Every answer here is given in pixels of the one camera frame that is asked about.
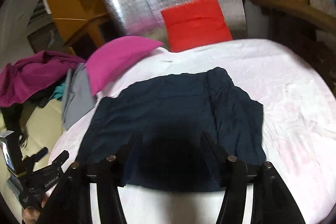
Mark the magenta fleece garment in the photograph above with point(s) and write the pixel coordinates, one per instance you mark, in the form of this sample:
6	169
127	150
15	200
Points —
32	74

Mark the red pillow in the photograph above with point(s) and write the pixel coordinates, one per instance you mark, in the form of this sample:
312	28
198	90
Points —
195	24

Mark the magenta pillow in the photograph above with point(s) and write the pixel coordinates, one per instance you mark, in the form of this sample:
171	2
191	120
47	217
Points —
112	59

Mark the white bed sheet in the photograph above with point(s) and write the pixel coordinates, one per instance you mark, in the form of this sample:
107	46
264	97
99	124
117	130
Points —
298	131

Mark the wooden shelf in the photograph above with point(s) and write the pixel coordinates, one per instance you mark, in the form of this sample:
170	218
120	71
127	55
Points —
303	11

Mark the grey garment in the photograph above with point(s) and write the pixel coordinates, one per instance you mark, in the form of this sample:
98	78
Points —
77	99

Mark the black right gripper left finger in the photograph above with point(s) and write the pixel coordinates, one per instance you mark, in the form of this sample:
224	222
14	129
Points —
70	201

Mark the wooden side table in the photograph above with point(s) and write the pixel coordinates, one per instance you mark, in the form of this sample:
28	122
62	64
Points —
91	36

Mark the beige leather seat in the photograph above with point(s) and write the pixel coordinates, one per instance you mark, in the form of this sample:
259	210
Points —
44	127

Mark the teal garment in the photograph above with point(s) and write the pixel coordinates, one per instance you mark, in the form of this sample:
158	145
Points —
58	92

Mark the navy blue zip jacket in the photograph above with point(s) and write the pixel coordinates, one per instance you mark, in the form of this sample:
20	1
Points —
171	112

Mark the left hand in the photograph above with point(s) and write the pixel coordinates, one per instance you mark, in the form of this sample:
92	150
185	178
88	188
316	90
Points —
30	215

